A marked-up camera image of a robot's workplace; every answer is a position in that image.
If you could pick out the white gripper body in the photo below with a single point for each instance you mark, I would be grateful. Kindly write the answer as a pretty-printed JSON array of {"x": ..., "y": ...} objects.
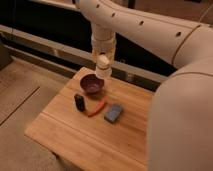
[{"x": 104, "y": 44}]

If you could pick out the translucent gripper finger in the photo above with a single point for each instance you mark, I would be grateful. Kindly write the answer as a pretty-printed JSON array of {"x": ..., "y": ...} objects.
[
  {"x": 111, "y": 63},
  {"x": 94, "y": 56}
]

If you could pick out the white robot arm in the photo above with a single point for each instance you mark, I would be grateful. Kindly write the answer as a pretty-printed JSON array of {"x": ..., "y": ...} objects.
[{"x": 180, "y": 119}]

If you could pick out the black eraser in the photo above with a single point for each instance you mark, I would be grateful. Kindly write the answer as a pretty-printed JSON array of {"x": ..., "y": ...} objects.
[{"x": 79, "y": 101}]

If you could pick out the purple bowl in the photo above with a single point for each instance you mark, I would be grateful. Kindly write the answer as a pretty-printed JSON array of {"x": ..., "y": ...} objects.
[{"x": 91, "y": 84}]

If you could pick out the orange carrot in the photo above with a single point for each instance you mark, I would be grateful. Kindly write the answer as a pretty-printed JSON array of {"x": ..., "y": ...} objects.
[{"x": 98, "y": 108}]

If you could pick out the blue sponge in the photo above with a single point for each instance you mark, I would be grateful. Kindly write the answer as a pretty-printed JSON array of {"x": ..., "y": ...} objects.
[{"x": 113, "y": 113}]

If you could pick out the wooden cutting board table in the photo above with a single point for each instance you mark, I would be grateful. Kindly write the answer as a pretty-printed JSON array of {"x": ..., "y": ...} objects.
[{"x": 92, "y": 143}]

